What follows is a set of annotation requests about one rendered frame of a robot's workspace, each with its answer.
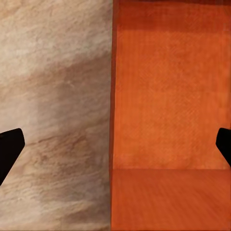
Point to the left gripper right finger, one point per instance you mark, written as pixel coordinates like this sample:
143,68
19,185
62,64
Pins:
223,143

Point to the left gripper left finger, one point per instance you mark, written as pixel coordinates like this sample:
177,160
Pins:
12,143

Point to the storage box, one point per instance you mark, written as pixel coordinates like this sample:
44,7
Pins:
170,95

